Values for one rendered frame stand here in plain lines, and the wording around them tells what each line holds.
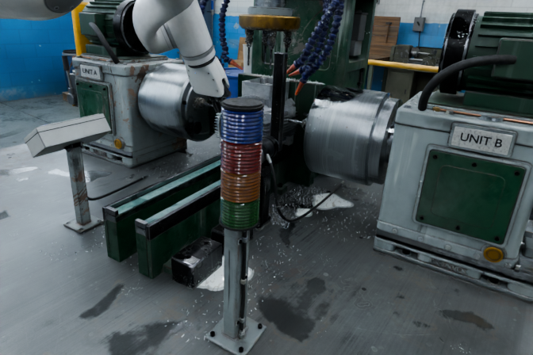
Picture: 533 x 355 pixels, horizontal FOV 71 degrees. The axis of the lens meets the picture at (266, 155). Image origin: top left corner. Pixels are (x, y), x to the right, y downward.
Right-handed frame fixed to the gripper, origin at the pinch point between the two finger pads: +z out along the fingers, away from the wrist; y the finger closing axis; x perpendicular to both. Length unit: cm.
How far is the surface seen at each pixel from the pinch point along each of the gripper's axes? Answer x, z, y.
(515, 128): 2, -6, 71
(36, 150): -39.9, -15.8, -17.8
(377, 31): 447, 242, -92
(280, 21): 20.7, -14.8, 12.7
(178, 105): -1.2, 2.6, -15.6
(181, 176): -22.3, 6.6, -0.2
